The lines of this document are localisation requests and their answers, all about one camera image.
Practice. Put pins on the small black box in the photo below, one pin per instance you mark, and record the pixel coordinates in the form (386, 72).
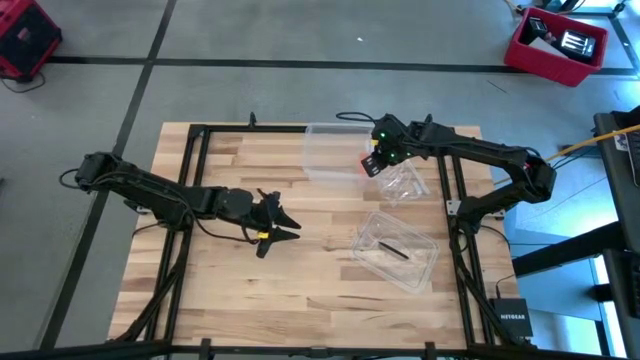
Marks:
(535, 27)

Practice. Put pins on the black shiny device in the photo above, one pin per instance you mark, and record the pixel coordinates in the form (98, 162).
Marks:
(576, 45)

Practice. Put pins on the crumpled clear plastic bag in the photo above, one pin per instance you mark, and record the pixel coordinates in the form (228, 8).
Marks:
(407, 187)

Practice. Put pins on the black Netgear network switch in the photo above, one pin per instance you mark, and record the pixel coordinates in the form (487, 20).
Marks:
(511, 317)

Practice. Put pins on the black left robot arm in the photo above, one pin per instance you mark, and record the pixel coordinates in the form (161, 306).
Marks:
(165, 195)

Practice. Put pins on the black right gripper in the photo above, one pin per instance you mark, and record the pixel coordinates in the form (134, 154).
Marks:
(392, 142)

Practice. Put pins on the red and black generator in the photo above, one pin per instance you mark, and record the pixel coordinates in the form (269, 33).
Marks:
(25, 37)

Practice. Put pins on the white paper sheet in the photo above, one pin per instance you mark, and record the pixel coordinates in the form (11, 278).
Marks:
(545, 47)

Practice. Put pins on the clear plastic storage box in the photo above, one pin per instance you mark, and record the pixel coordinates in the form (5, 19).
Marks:
(330, 150)

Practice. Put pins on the black aluminium table frame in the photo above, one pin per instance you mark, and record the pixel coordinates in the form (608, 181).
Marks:
(235, 128)

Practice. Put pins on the black desk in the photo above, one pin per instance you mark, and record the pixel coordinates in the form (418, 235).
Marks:
(620, 200)

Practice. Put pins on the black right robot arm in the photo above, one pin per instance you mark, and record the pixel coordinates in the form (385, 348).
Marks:
(475, 147)

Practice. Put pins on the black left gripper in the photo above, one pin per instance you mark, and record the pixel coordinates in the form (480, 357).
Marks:
(262, 215)

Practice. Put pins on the grey mounting plate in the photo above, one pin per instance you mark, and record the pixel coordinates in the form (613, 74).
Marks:
(454, 207)

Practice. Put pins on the black aluminium crossbar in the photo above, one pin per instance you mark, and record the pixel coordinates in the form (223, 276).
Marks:
(100, 350)

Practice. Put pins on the red plastic bin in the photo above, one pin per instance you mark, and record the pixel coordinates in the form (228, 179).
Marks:
(545, 67)

